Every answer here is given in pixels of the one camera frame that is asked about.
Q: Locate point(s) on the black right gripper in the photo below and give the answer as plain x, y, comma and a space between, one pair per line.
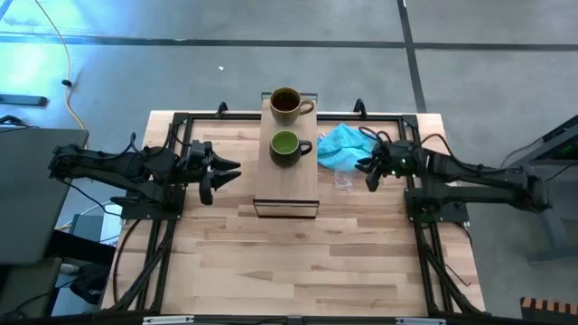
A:
397, 158

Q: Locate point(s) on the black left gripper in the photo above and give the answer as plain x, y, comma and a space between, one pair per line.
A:
196, 164

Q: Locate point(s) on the clear glass mug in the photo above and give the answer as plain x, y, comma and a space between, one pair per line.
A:
343, 180

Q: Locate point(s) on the green ceramic mug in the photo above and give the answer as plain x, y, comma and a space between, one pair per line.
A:
285, 144

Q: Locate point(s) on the brown ceramic mug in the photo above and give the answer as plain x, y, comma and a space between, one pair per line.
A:
284, 101

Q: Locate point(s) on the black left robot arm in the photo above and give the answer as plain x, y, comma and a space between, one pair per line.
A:
113, 167

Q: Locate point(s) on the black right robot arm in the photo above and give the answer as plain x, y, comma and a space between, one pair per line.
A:
478, 176

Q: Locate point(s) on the teal cloth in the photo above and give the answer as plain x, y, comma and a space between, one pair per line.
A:
341, 144

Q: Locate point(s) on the white box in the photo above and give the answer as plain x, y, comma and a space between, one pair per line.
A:
112, 225

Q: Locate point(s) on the grey box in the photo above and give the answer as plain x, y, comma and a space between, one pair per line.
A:
86, 228

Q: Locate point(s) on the black bag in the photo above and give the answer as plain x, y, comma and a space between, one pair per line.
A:
90, 282

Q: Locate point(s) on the dark grey desk top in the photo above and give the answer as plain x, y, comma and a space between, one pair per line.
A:
27, 203

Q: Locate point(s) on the black floor strip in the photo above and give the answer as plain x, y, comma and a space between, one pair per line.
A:
22, 100

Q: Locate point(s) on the grey cabinet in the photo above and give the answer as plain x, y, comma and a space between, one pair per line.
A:
27, 284

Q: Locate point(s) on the orange black striped block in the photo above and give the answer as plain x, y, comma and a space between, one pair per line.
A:
548, 309

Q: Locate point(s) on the black aluminium table frame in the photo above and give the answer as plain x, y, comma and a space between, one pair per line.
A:
203, 117

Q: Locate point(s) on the black frame clamp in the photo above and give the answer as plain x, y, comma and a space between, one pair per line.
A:
222, 108
360, 107

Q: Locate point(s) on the wooden shelf black metal frame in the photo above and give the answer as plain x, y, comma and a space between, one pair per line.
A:
286, 185

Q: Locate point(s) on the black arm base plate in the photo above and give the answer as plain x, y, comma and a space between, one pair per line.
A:
149, 212
451, 214

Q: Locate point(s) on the silver table bracket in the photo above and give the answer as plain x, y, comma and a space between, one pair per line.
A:
167, 320
420, 321

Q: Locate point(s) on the grey metal desk frame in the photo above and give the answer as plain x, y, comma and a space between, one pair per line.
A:
542, 151

